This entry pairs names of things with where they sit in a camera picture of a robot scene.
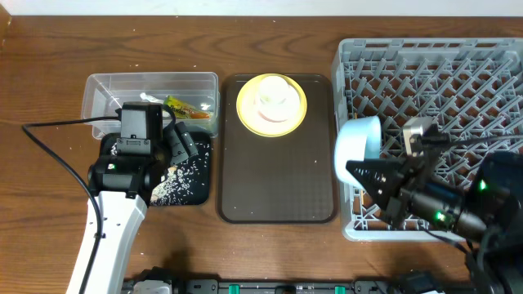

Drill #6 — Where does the light blue bowl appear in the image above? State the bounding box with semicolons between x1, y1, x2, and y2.
333;116;382;189

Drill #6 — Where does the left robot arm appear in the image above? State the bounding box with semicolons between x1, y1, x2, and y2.
67;102;198;293

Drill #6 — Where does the spilled rice pile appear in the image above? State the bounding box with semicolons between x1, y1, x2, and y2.
93;135;210;208

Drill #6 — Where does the yellow plate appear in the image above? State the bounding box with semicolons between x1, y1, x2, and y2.
236;73;308;137

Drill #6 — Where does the pink bowl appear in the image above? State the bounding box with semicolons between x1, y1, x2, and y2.
255;85;301;123

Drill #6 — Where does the white tissue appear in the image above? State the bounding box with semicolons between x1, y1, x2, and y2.
140;92;164;105

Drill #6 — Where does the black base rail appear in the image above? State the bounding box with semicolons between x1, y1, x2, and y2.
120;279;401;294

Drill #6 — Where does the clear plastic bin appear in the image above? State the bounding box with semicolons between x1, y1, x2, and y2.
82;72;220;137

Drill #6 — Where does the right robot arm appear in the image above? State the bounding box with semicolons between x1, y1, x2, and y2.
345;152;522;293

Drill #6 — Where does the brown serving tray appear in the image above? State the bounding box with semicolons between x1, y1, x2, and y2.
217;73;339;224

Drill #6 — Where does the grey dishwasher rack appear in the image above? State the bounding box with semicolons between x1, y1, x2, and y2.
331;38;522;242

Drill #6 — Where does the green snack wrapper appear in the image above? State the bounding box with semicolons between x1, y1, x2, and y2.
164;96;212;119

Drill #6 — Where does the black waste tray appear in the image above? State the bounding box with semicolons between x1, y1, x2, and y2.
88;129;211;207

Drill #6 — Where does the white cup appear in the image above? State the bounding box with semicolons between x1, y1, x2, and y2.
257;76;289;105

